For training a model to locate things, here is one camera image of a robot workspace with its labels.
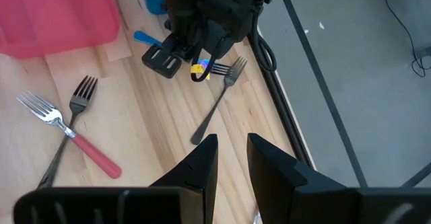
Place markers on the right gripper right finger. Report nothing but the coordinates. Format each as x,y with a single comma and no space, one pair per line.
286,197

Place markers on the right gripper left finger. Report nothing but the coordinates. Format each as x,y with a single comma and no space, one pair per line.
188,190

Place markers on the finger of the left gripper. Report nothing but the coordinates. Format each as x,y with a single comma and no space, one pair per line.
168,73

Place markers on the iridescent blue fork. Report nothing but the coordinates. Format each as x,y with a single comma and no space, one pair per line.
144,37

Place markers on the black metal fork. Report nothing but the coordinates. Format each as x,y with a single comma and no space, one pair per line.
78,104
198,135

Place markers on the red translucent plastic bin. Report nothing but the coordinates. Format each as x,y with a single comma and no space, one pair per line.
57,15

